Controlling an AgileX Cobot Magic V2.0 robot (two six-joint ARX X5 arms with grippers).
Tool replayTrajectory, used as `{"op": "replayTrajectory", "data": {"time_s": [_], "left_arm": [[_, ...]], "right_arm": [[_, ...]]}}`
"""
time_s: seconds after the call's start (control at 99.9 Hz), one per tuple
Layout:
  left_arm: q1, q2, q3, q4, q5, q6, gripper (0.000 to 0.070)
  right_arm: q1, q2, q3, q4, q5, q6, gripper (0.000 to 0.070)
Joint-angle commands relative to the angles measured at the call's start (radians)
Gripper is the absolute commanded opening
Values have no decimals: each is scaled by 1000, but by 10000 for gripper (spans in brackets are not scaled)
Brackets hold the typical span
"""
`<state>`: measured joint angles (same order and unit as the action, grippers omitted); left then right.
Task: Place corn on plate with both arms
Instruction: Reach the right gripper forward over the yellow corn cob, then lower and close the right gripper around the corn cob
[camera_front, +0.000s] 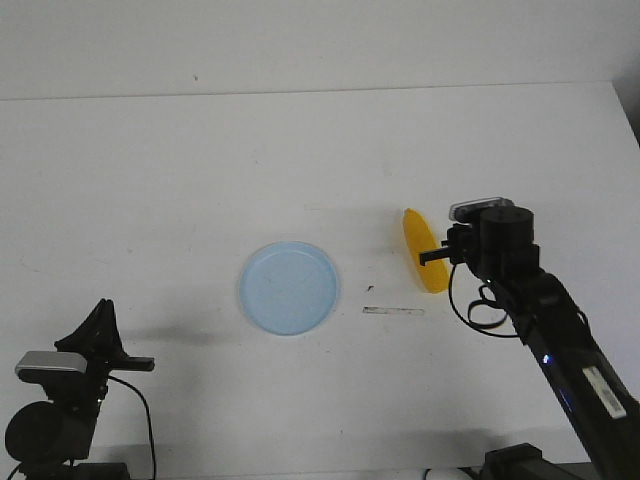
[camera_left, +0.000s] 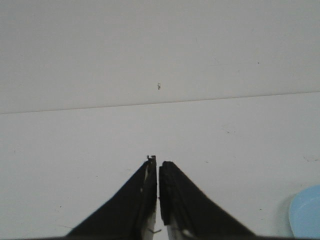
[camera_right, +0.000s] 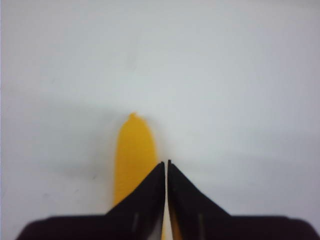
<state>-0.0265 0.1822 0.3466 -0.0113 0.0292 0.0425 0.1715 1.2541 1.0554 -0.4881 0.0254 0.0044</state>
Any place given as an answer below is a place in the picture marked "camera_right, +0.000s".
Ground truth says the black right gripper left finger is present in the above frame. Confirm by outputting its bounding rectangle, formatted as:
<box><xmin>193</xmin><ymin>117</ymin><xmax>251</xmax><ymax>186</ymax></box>
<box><xmin>17</xmin><ymin>162</ymin><xmax>165</xmax><ymax>240</ymax></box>

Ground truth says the yellow toy corn cob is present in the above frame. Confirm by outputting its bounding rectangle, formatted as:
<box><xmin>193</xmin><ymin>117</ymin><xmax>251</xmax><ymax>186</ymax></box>
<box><xmin>112</xmin><ymin>111</ymin><xmax>181</xmax><ymax>240</ymax></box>

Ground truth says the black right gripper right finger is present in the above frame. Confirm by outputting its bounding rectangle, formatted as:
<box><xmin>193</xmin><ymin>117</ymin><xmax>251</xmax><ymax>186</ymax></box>
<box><xmin>167</xmin><ymin>160</ymin><xmax>320</xmax><ymax>240</ymax></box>

